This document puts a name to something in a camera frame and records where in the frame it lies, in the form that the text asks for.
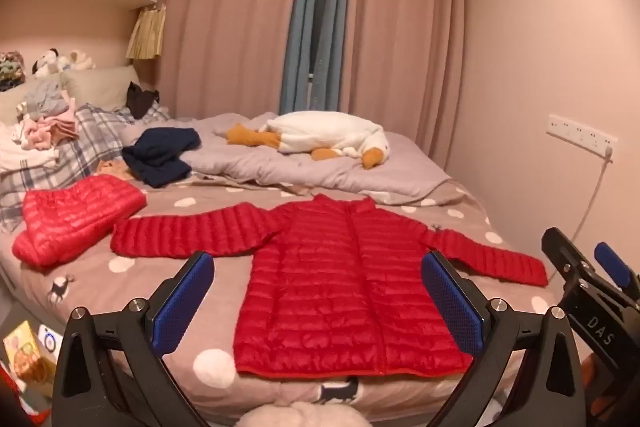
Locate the grey duvet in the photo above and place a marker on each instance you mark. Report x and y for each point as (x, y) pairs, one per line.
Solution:
(280, 167)

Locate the pink curtain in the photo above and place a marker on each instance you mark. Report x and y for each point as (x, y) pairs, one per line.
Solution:
(405, 37)
(230, 17)

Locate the bed with polka dot sheet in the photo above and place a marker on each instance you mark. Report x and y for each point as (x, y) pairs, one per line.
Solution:
(150, 282)

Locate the white and black plush dog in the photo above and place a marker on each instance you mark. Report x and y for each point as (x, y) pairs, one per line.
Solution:
(50, 63)

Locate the peach cloth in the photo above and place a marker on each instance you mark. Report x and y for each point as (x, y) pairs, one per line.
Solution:
(112, 168)

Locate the white folded garment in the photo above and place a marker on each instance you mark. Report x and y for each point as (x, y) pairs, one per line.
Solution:
(25, 154)

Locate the plaid blanket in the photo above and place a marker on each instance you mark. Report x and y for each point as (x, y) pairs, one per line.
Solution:
(95, 137)

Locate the pink folded garments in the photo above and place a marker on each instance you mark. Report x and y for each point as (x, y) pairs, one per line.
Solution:
(55, 129)

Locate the blue curtain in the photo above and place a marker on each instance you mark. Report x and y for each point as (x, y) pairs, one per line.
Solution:
(300, 32)

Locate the window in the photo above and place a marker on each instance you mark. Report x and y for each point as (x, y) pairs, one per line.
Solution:
(322, 32)

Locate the white plug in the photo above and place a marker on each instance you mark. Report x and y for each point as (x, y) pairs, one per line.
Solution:
(608, 153)

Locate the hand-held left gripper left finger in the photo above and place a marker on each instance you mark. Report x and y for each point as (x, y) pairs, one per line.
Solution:
(182, 302)

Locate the navy blue garment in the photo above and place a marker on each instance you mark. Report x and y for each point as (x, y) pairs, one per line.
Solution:
(160, 154)

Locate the white wall socket strip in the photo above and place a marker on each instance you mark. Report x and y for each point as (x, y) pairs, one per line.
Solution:
(575, 132)

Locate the red down jacket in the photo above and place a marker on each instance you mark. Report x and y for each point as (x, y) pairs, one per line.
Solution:
(70, 217)
(340, 287)

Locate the folded red down jacket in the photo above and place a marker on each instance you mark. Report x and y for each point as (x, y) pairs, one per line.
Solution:
(70, 217)

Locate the black garment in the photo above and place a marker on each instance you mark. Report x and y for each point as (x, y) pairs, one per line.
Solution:
(141, 99)

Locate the colourful cloth heap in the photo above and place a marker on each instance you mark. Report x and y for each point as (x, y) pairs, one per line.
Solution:
(10, 69)

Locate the grey garment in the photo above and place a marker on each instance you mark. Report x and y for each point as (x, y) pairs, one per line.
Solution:
(45, 99)

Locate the beige pleated hanging cloth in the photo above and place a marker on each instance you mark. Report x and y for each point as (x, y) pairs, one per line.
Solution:
(146, 32)

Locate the white goose plush toy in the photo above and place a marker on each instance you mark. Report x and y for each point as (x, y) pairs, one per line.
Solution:
(320, 132)

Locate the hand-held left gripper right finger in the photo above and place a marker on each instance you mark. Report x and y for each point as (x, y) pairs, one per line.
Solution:
(452, 302)

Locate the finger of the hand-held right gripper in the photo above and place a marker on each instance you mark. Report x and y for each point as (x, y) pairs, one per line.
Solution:
(562, 252)
(611, 263)

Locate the colourful printed box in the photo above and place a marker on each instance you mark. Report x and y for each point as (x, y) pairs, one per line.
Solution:
(27, 349)

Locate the beige pillow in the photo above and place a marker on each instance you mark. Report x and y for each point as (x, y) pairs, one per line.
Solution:
(12, 104)
(100, 84)

